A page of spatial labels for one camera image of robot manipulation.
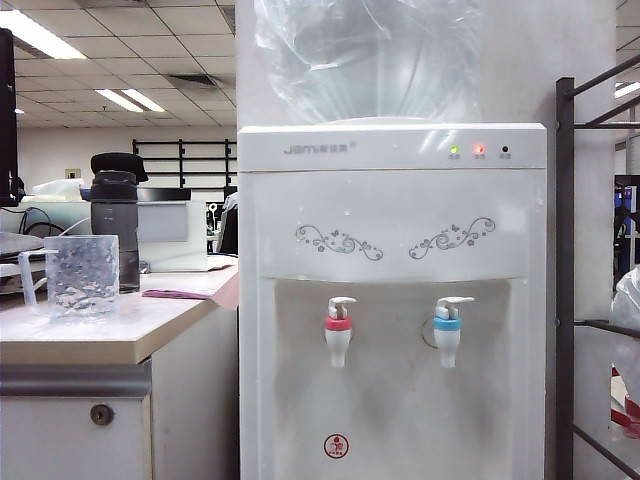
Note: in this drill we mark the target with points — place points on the red hot water tap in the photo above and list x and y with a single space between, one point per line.
339 330

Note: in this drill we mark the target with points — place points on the clear textured plastic mug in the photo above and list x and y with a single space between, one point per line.
82 275

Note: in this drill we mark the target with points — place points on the white water dispenser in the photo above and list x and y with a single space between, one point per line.
390 210

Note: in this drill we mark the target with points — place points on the blue cold water tap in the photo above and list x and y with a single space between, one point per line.
446 332

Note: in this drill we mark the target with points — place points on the white desk cabinet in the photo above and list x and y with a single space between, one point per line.
190 400

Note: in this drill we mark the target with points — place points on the grey jacket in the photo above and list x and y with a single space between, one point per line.
230 225

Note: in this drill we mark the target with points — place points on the black shelf rack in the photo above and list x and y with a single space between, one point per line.
200 144

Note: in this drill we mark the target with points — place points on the pink paper sheet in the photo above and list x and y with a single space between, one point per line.
175 294

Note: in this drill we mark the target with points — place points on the dark flat device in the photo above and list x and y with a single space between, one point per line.
165 194

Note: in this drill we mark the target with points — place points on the ceiling air vent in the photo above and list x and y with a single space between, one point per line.
192 81

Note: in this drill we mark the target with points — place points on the dark grey drinking bottle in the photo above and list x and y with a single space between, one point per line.
114 210

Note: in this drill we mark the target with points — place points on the black cap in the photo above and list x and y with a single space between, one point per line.
117 161

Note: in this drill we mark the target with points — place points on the double ceiling light panel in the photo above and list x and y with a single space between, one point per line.
127 100

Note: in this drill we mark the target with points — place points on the black metal rack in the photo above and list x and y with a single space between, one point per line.
565 250

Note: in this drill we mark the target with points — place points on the round metal cabinet lock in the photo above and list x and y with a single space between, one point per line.
101 415

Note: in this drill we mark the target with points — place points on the grey laptop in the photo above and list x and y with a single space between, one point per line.
17 242

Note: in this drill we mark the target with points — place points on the white paper tray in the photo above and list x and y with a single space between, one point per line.
15 272

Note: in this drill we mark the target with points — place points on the blue machine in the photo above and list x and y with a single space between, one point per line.
627 200

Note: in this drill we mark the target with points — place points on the white plastic bag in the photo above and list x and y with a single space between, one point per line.
627 310

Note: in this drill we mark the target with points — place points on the small ceiling light panel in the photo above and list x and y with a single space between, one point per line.
629 90

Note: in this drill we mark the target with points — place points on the red and white object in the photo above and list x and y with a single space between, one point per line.
625 415

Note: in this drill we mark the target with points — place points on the long ceiling light panel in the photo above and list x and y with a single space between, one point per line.
35 32

